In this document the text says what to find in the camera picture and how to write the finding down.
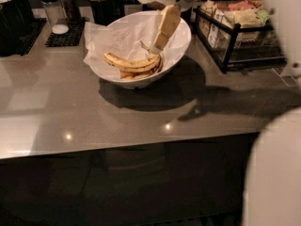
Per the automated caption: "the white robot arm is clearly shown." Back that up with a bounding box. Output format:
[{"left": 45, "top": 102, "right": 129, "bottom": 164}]
[{"left": 138, "top": 87, "right": 301, "bottom": 226}]

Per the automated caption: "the white ceramic bowl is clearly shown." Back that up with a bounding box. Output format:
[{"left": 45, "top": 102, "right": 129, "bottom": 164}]
[{"left": 88, "top": 10, "right": 192, "bottom": 89}]

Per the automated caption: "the white paper liner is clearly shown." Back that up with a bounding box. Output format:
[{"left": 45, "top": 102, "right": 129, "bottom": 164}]
[{"left": 83, "top": 8, "right": 189, "bottom": 82}]

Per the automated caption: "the black stirrer stick holder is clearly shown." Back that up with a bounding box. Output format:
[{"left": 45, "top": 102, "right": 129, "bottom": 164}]
[{"left": 88, "top": 0, "right": 124, "bottom": 25}]

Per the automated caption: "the dark pepper shaker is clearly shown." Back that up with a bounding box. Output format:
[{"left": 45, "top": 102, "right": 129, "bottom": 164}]
[{"left": 61, "top": 0, "right": 82, "bottom": 24}]

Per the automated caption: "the black rubber mat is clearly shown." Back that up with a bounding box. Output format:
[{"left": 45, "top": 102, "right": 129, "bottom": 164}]
[
  {"left": 16, "top": 18, "right": 46, "bottom": 56},
  {"left": 45, "top": 19, "right": 85, "bottom": 47}
]

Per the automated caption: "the glass sugar shaker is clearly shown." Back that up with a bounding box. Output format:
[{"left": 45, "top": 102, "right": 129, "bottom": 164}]
[{"left": 40, "top": 0, "right": 69, "bottom": 35}]

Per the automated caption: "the black rubber mat left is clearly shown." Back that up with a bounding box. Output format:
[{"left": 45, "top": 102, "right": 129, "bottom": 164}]
[{"left": 16, "top": 18, "right": 46, "bottom": 56}]

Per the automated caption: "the black container left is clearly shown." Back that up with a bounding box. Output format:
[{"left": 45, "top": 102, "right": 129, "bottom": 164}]
[{"left": 0, "top": 0, "right": 34, "bottom": 57}]

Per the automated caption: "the black wire condiment rack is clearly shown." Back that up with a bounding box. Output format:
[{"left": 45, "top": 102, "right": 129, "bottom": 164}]
[{"left": 194, "top": 0, "right": 286, "bottom": 73}]

